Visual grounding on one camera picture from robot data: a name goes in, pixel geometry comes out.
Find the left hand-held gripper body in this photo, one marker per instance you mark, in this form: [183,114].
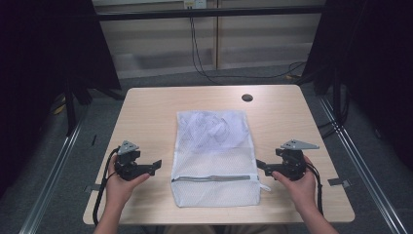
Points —
[128,162]

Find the grey tape strip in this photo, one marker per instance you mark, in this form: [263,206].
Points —
[92,187]
[339,182]

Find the white wall outlet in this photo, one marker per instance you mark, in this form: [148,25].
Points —
[195,4]

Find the metal floor rail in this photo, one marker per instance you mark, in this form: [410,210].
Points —
[360,169]
[52,182]

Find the black metal stand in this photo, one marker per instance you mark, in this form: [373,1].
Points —
[69,110]

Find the black horizontal bar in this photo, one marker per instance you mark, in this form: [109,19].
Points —
[211,13]

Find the white garment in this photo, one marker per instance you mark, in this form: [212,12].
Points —
[211,130]

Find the black curtain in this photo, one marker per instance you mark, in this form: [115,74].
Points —
[39,65]
[373,65]

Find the white mesh laundry bag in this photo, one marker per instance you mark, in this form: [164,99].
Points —
[214,169]

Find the person's left hand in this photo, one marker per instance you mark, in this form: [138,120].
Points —
[118,190]

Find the person's right hand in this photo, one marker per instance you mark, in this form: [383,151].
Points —
[302,191]

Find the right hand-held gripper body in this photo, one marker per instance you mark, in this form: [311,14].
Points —
[292,162]

